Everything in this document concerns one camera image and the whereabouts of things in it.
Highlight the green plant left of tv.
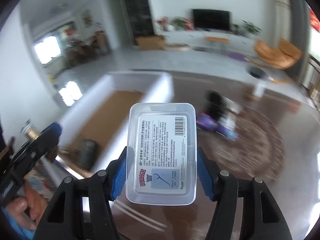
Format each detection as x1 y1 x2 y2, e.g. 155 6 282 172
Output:
171 17 189 30

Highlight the red flower vase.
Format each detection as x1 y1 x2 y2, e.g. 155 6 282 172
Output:
156 16 171 31

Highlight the black flat television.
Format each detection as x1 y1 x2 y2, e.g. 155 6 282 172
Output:
192 9 231 31

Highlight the gold capped black bottle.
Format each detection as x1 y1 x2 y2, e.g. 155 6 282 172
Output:
21 120 41 140

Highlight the person's left hand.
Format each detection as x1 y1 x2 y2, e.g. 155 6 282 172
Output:
6 183 47 230

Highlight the purple toy wand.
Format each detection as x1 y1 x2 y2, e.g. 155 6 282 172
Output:
196 113 238 141

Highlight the clear plastic floss box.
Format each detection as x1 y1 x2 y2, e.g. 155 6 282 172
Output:
125 103 197 206

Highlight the dark display shelf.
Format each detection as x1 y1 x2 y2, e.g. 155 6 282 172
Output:
123 0 155 46

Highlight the clear cylindrical jar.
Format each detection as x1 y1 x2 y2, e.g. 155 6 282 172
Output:
247 66 268 99

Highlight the small wooden stool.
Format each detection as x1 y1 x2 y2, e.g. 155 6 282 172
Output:
204 36 230 48

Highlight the orange lounge chair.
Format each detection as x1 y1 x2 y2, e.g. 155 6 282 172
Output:
254 38 303 69

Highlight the white cardboard box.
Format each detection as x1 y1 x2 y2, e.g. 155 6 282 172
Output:
56 71 174 179

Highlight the black fabric pouch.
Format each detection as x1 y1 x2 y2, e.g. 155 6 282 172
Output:
205 90 227 121

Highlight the white standing air conditioner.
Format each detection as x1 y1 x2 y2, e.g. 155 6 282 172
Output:
272 0 292 47

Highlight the green potted plant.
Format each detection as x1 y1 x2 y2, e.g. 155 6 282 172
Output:
242 20 261 35

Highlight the white tv cabinet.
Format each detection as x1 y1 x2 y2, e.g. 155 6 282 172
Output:
159 30 255 56

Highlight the brown cardboard box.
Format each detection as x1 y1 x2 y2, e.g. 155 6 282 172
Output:
136 35 165 50

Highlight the red wall hanging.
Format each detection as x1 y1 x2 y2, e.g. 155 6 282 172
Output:
309 8 320 32

